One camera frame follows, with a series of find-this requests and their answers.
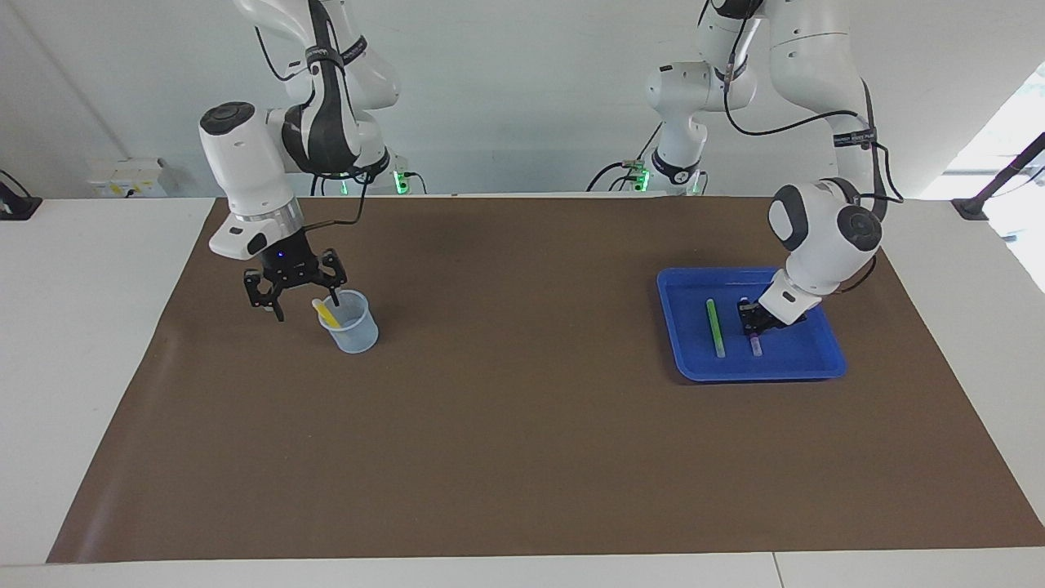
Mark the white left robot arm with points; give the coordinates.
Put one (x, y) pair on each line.
(824, 229)

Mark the black table clamp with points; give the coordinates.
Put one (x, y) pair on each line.
(16, 204)

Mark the yellow marker pen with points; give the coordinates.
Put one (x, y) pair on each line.
(326, 313)

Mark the brown table mat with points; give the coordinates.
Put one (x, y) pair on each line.
(522, 408)

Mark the purple marker pen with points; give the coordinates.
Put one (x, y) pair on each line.
(757, 345)

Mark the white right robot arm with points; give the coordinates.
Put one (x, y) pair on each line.
(245, 155)

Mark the green marker pen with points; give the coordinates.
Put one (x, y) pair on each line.
(716, 327)

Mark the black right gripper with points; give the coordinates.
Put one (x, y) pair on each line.
(290, 261)

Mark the blue plastic tray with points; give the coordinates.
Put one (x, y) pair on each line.
(800, 359)

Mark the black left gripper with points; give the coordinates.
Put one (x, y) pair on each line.
(775, 321)

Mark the white wall socket box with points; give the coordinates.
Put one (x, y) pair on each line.
(126, 178)

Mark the black angled stand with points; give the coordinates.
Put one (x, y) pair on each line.
(1004, 175)

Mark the translucent plastic cup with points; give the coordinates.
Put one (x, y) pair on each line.
(351, 335)

